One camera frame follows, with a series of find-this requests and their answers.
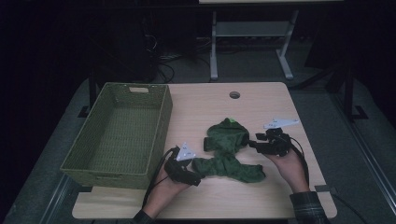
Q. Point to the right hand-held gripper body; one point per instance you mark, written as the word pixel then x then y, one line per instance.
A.
pixel 278 144

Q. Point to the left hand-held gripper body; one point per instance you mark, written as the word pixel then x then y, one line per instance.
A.
pixel 177 168

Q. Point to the dark green cloth garment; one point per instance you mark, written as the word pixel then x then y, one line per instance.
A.
pixel 227 143

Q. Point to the green woven basket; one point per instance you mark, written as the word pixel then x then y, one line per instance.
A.
pixel 124 133

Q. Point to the person's right hand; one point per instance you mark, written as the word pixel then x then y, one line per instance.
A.
pixel 291 169

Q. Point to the person's left hand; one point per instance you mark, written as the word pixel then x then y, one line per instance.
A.
pixel 165 196

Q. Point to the grey tape strip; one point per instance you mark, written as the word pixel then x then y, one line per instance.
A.
pixel 325 188

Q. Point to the black metal stand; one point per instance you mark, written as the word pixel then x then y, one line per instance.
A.
pixel 92 93
pixel 349 93

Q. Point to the metal floor rail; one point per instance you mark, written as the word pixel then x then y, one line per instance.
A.
pixel 54 199
pixel 367 152

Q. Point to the white shelf frame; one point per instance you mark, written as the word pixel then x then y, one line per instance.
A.
pixel 249 29

